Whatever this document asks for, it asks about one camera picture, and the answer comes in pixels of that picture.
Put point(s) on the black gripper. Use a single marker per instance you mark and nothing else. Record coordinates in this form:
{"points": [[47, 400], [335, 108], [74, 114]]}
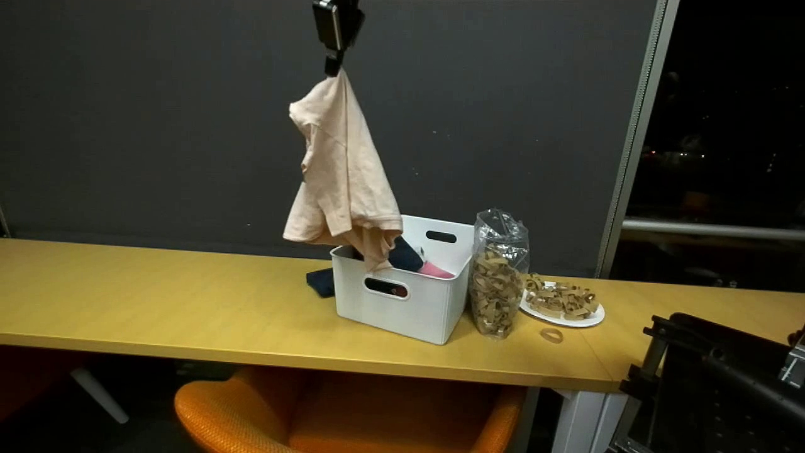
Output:
{"points": [[340, 22]]}

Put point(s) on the peach t-shirt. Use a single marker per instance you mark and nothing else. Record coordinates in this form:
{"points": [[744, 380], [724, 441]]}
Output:
{"points": [[343, 167]]}

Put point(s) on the white plastic storage container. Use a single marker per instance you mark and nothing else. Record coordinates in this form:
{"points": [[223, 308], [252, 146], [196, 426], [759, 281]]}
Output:
{"points": [[404, 314]]}

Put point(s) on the orange fabric chair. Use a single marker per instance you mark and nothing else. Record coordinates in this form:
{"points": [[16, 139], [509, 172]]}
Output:
{"points": [[335, 416]]}

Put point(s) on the navy cloth white print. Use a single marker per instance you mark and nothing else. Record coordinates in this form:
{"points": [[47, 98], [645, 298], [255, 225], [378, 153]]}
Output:
{"points": [[320, 281]]}

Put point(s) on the pink cloth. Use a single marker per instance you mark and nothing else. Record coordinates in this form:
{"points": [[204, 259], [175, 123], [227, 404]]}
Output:
{"points": [[436, 270]]}

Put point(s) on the clear bag of rubber bands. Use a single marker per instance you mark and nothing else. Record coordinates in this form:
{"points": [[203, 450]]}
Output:
{"points": [[496, 285]]}

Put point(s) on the pile of tan rubber bands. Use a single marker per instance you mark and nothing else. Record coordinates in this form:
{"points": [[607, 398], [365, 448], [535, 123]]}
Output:
{"points": [[563, 298]]}

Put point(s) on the single tan rubber band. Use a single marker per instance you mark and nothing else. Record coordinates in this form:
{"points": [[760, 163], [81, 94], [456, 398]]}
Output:
{"points": [[545, 336]]}

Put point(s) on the white ribbed plate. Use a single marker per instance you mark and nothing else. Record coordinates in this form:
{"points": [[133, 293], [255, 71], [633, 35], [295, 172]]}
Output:
{"points": [[588, 319]]}

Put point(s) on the grey slanted metal leg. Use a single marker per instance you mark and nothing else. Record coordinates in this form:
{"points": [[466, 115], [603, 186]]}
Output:
{"points": [[100, 393]]}

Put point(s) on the white table leg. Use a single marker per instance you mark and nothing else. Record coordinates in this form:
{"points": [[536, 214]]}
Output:
{"points": [[583, 424]]}

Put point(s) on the black equipment right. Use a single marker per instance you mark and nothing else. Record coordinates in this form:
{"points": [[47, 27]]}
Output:
{"points": [[714, 393]]}

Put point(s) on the silver aluminium extrusion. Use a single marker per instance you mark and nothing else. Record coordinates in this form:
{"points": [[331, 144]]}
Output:
{"points": [[794, 366]]}

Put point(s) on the grey window frame post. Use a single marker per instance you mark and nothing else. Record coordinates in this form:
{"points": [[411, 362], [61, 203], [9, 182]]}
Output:
{"points": [[643, 127]]}

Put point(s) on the grey window rail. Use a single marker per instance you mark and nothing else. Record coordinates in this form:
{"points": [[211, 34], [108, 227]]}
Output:
{"points": [[714, 230]]}

